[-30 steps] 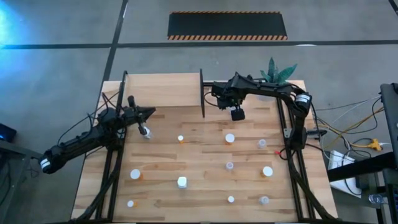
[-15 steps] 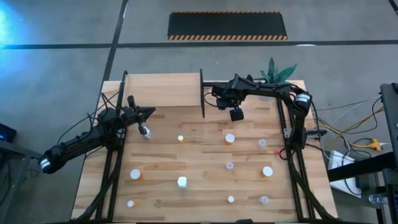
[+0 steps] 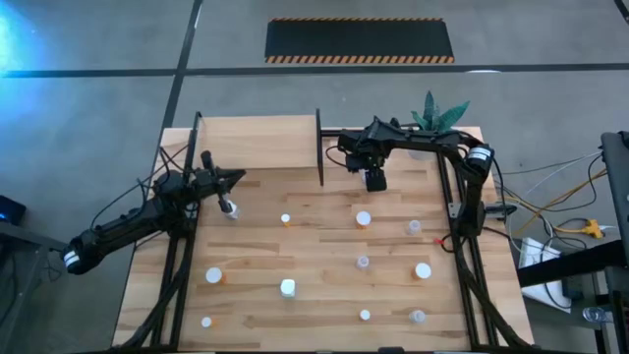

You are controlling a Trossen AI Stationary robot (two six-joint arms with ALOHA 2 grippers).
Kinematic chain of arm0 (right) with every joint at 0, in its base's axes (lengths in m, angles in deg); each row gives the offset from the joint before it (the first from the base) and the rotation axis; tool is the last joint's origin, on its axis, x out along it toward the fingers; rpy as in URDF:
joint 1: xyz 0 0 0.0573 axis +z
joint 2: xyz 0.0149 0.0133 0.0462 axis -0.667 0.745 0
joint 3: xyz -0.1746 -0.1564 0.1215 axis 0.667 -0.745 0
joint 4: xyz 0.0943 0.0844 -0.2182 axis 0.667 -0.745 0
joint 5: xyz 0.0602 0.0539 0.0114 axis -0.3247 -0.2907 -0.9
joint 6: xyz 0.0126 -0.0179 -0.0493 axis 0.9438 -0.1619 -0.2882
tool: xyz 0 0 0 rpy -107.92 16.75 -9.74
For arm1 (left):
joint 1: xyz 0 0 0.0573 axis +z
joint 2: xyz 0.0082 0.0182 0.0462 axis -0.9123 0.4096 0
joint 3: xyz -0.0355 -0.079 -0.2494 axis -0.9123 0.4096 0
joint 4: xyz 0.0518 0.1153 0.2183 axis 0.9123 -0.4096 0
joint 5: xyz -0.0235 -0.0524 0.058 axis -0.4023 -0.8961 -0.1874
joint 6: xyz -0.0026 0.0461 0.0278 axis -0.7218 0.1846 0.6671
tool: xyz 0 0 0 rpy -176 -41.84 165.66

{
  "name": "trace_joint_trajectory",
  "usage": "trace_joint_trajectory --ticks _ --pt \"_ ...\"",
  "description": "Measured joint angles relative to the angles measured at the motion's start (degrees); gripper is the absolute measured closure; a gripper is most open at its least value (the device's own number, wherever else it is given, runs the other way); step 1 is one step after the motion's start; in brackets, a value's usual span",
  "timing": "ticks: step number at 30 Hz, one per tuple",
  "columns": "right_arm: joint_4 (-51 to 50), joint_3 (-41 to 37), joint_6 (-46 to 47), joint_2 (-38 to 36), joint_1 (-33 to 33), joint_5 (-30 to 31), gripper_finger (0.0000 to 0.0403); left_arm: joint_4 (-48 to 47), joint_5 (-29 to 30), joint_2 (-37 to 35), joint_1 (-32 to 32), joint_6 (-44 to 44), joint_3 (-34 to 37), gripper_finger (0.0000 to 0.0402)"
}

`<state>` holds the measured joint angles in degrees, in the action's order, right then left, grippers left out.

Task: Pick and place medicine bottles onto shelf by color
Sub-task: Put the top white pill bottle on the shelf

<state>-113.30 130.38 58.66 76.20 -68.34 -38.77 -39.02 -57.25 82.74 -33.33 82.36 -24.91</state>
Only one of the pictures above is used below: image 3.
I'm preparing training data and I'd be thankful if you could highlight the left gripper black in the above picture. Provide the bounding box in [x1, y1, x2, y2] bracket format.
[190, 149, 248, 198]

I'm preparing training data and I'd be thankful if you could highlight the white power strip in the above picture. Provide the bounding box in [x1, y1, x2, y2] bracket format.
[519, 237, 574, 315]

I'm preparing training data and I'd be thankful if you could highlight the black aluminium rig frame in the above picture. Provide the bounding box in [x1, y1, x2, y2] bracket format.
[111, 125, 536, 354]

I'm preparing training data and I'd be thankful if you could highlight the clear plastic water bottle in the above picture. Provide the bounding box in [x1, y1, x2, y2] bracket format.
[583, 305, 614, 325]

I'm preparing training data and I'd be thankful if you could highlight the dark device with blue light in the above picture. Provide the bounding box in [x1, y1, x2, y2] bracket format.
[0, 194, 27, 226]

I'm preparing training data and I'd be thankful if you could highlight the black equipment cart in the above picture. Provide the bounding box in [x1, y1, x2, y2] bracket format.
[515, 130, 629, 354]

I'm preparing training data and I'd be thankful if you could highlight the yellow extension cord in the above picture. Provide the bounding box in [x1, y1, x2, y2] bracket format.
[510, 166, 610, 241]

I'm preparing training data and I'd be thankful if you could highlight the black hazard-striped floor mat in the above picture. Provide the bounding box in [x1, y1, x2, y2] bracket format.
[263, 17, 456, 65]

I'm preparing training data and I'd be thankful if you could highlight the wooden shelf with black legs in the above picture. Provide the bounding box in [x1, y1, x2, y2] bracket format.
[184, 107, 326, 191]

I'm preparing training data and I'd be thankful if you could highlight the snake plant in white pot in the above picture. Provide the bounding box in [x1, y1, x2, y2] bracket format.
[406, 90, 472, 162]

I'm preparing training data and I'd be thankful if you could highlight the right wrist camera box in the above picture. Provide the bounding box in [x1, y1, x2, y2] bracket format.
[366, 167, 388, 193]

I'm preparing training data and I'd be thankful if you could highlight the black desk frame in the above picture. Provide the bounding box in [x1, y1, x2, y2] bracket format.
[0, 220, 68, 354]

